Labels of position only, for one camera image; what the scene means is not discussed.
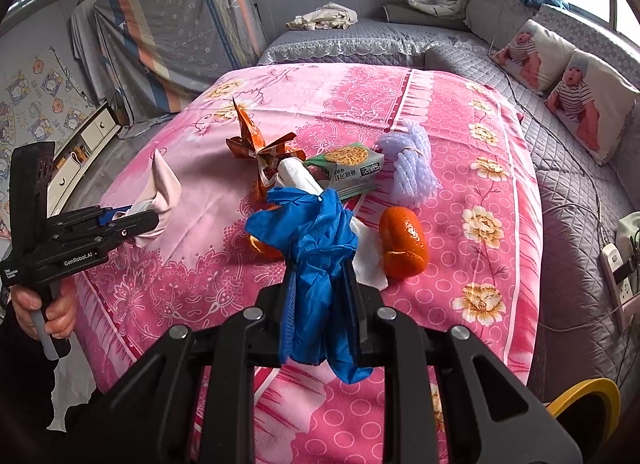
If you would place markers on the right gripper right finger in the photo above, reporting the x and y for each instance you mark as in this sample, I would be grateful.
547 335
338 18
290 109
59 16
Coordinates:
371 339

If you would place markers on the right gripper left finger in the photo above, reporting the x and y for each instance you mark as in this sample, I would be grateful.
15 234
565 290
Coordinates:
274 335

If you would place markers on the blue rubber glove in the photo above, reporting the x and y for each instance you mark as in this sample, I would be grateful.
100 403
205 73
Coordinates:
299 226

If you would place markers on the twisted white tissue paper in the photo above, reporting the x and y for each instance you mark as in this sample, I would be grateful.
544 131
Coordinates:
348 230

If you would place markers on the orange mandarin peel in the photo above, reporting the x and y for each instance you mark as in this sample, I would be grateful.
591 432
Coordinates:
405 252

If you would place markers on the purple foam net bundle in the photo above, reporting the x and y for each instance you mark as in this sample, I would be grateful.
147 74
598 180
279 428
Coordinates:
414 179

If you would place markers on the green cracker wrapper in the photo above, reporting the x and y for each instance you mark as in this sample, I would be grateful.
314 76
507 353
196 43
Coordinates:
349 170

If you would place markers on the yellow rimmed trash bin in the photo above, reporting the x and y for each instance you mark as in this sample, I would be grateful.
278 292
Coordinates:
589 411

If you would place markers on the person's left hand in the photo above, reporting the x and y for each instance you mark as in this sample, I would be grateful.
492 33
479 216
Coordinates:
61 313

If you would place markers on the white drawer cabinet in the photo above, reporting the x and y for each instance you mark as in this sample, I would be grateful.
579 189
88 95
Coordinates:
78 154

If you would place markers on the orange brown snack wrapper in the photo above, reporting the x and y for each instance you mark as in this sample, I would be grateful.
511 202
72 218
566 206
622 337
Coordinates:
250 144

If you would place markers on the pink floral bedsheet table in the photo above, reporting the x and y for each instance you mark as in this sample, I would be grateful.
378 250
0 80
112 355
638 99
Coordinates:
205 266

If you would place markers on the white power strip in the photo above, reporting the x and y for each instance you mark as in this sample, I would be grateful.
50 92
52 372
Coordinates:
617 275

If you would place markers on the striped grey hanging sheet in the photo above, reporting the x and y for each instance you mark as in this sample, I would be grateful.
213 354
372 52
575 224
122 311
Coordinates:
161 54

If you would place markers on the light green cloth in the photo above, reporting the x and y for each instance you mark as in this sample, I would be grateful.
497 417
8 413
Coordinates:
627 235

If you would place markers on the crumpled cream cloth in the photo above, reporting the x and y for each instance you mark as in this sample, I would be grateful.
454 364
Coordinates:
329 16

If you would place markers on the baby print pillow right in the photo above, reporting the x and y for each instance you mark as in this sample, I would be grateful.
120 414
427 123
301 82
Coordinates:
594 102

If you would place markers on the baby print pillow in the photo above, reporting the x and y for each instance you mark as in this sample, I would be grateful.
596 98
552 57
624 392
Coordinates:
594 102
535 56

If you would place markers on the baby print pillow left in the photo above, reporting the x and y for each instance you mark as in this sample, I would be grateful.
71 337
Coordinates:
535 56

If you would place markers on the grey bolster pillow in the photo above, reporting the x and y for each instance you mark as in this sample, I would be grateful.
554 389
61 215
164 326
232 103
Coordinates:
403 14

